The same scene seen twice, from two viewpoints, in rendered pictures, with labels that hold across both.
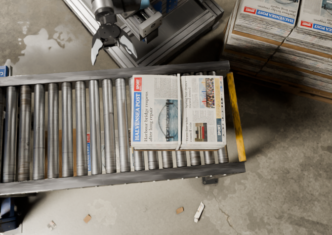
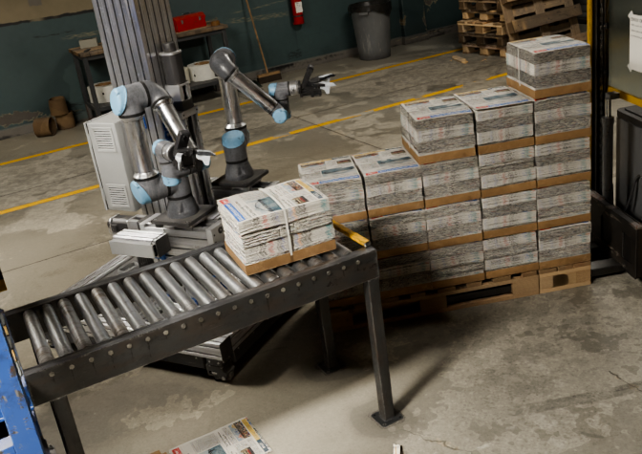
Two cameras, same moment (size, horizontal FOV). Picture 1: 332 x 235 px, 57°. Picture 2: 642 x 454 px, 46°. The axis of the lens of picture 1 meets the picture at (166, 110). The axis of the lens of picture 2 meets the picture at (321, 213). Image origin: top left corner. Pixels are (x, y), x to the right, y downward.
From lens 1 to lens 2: 247 cm
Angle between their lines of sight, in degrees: 54
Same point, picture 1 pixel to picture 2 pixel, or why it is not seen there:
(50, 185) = (160, 324)
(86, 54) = (138, 383)
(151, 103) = (244, 204)
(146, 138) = (250, 216)
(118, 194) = not seen: outside the picture
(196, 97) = (284, 190)
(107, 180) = (227, 300)
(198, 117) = (292, 196)
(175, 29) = not seen: hidden behind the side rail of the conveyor
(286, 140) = (467, 347)
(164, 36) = not seen: hidden behind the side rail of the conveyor
